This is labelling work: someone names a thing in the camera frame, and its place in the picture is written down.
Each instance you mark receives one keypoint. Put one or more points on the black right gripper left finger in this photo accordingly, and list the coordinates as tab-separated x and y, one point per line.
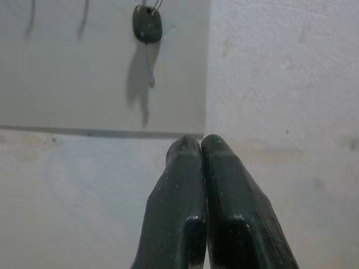
176	196

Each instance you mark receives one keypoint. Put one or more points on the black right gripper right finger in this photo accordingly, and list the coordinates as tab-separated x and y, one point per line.
238	201

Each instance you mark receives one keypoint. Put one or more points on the grey hook board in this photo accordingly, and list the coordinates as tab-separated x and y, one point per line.
70	84

